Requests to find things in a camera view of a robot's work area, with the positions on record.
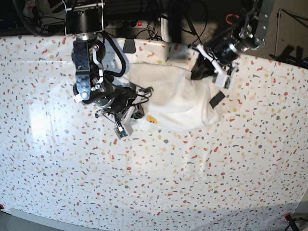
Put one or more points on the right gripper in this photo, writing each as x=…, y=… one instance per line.
x=125, y=104

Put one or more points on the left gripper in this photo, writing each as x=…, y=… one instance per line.
x=207, y=65

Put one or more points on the white printed T-shirt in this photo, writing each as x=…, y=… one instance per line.
x=178, y=103

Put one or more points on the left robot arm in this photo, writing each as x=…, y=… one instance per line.
x=248, y=32

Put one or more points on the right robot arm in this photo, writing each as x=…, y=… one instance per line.
x=94, y=84

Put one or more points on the black table clamp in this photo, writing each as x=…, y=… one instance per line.
x=129, y=46

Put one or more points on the black tripod stand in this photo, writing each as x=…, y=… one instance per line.
x=192, y=30

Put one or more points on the terrazzo pattern tablecloth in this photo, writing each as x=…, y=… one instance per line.
x=57, y=160

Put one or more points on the red black corner clamp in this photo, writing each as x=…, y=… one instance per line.
x=288, y=217

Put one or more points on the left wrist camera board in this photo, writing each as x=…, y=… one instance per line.
x=224, y=81

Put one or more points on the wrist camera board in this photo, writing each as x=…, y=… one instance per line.
x=224, y=81
x=121, y=132

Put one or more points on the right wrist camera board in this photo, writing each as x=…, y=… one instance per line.
x=121, y=132

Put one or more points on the white power strip red switch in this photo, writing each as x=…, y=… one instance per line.
x=127, y=23

